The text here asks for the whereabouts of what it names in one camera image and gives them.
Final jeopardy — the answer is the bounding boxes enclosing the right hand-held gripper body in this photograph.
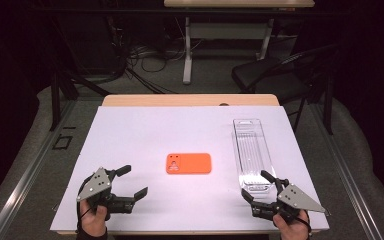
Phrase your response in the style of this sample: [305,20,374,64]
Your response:
[250,178,327,225]

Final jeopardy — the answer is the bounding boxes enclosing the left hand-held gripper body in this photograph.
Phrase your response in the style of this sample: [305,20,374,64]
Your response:
[76,166,137,216]

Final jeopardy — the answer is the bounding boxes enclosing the clear plastic packaging tray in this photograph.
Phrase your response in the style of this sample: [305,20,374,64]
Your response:
[232,118,278,196]

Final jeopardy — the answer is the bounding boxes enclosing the orange phone case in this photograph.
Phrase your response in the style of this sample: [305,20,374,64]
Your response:
[165,152,213,175]

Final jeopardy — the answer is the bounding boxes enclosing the person's right hand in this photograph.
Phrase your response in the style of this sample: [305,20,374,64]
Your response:
[272,213,312,240]

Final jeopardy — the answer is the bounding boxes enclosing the person's left hand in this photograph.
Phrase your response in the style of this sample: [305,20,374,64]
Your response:
[79,199,109,238]

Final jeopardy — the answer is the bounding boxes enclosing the black metal stand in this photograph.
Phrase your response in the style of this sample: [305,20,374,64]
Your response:
[49,63,112,132]

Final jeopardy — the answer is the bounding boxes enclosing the black folding chair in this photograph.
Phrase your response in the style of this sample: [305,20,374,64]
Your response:
[231,44,339,134]

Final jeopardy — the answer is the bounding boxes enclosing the black right gripper cord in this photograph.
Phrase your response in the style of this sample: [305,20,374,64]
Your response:
[294,209,313,234]

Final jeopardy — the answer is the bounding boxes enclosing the metal floor rail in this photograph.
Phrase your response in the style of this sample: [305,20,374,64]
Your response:
[309,103,384,240]
[0,99,78,240]

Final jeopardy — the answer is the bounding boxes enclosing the bundle of floor cables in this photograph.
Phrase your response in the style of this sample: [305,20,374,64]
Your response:
[123,19,194,95]

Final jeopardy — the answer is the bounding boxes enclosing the desk with white frame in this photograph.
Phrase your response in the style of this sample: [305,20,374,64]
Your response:
[163,0,315,85]

